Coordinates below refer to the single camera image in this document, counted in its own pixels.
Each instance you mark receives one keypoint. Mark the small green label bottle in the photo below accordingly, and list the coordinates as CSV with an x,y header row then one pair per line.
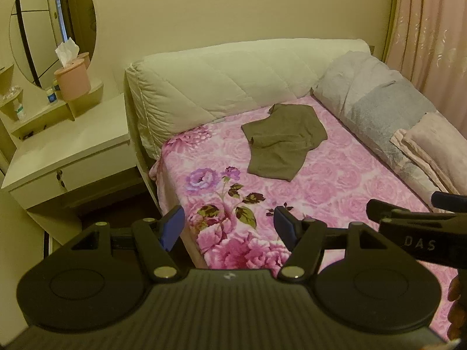
x,y
20,111

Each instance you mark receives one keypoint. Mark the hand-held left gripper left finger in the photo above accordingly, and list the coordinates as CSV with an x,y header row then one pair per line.
x,y
171,229

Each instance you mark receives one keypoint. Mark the white dressing table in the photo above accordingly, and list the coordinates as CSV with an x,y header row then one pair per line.
x,y
73,142

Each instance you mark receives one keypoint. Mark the pink pillow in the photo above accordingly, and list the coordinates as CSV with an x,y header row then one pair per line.
x,y
437,142

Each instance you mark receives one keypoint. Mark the white drawer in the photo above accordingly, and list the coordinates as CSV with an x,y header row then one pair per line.
x,y
95,169

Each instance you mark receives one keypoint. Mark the olive green pants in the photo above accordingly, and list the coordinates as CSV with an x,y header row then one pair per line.
x,y
277,146

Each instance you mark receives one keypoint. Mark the pink floral blanket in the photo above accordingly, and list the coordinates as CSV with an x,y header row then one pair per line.
x,y
328,175

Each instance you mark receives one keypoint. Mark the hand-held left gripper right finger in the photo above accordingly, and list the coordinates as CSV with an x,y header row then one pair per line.
x,y
284,226

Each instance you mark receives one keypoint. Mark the pink curtain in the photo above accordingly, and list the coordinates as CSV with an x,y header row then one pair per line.
x,y
427,25

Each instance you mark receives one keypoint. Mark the white quilted headboard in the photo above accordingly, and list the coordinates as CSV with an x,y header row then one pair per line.
x,y
219,80

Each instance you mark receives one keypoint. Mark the small blue label bottle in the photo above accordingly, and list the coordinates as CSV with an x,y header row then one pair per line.
x,y
51,96

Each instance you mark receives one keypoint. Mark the person's right hand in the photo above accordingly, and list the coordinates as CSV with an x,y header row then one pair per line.
x,y
459,310

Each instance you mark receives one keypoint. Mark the oval mirror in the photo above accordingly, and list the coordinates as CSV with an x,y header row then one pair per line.
x,y
43,25

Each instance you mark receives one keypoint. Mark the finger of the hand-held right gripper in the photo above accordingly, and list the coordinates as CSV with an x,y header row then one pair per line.
x,y
448,200
379,209

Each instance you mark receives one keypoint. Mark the pink round tissue box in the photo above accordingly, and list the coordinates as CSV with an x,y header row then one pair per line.
x,y
73,82

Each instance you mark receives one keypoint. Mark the white tissue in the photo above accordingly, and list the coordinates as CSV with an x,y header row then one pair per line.
x,y
66,51

